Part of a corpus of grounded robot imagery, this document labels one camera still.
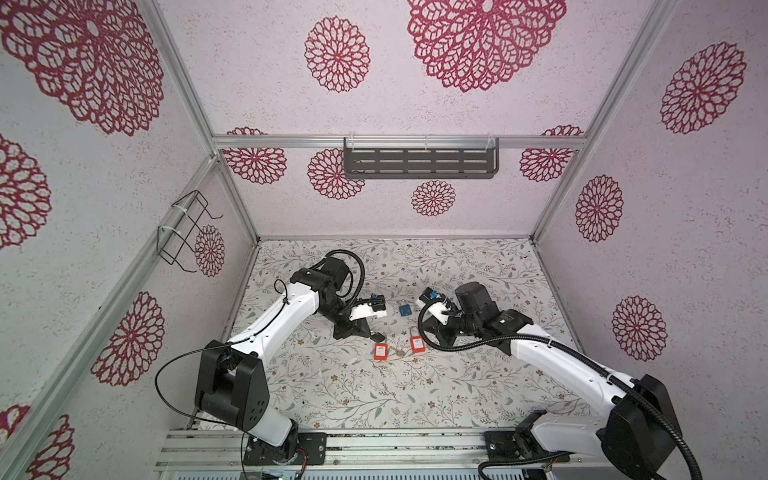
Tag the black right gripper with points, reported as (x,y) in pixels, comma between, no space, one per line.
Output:
(437,330)

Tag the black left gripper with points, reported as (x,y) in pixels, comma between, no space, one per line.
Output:
(357,327)

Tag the red padlock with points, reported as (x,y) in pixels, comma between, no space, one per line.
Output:
(381,352)
(417,344)

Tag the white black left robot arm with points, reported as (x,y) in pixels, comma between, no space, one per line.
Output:
(232,385)

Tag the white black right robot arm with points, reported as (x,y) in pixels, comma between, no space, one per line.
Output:
(636,428)

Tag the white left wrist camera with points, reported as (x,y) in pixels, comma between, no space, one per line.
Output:
(373,307)

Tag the dark metal wall shelf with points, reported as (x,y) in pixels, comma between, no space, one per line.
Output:
(424,163)

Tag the black wire wall basket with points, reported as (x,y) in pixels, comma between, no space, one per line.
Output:
(193,243)

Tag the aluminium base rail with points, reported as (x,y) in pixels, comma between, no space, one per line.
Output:
(454,453)

